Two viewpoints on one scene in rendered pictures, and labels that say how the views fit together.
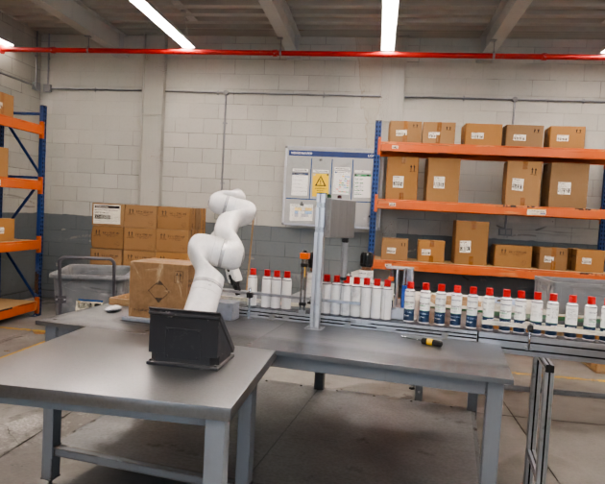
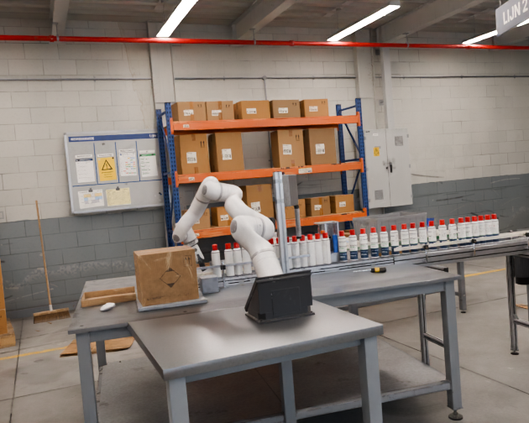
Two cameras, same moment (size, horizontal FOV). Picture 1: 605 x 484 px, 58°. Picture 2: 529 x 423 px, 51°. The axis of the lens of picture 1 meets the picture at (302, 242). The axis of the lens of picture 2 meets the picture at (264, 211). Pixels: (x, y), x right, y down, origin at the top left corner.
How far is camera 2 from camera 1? 1.67 m
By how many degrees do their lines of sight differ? 30
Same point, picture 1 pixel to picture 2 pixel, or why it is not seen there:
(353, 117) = (128, 100)
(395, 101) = (165, 82)
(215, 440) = (372, 351)
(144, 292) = (156, 281)
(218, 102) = not seen: outside the picture
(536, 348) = (429, 259)
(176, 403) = (348, 332)
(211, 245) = (255, 223)
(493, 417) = (451, 304)
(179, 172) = not seen: outside the picture
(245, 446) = (290, 381)
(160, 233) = not seen: outside the picture
